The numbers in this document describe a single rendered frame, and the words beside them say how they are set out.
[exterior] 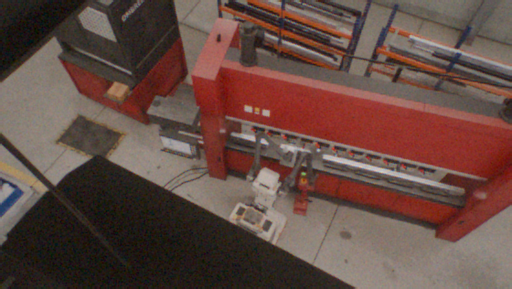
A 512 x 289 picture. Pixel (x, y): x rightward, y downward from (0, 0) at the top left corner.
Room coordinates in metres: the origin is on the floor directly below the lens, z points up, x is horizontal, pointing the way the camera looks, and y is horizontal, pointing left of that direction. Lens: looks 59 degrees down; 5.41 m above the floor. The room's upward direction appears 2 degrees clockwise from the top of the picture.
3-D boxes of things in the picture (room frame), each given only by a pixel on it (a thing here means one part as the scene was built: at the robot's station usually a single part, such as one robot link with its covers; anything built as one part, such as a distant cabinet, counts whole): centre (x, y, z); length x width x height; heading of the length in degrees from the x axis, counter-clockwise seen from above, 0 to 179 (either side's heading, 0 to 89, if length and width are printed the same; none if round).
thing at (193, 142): (2.37, 0.86, 1.42); 0.45 x 0.12 x 0.36; 75
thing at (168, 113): (2.46, 0.88, 1.53); 0.51 x 0.25 x 0.85; 75
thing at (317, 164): (2.43, -1.07, 0.85); 3.00 x 0.21 x 0.04; 76
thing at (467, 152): (2.47, -1.08, 1.74); 3.00 x 0.08 x 0.80; 76
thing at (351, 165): (2.32, -1.68, 0.92); 1.67 x 0.06 x 0.10; 76
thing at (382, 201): (2.43, -1.07, 0.42); 3.00 x 0.21 x 0.83; 76
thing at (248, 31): (2.88, 0.03, 2.54); 0.33 x 0.25 x 0.47; 76
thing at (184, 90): (3.32, 0.92, 0.50); 0.50 x 0.50 x 1.00; 76
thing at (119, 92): (3.38, 1.89, 1.04); 0.30 x 0.26 x 0.12; 64
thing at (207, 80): (3.03, 0.45, 1.15); 0.85 x 0.25 x 2.30; 166
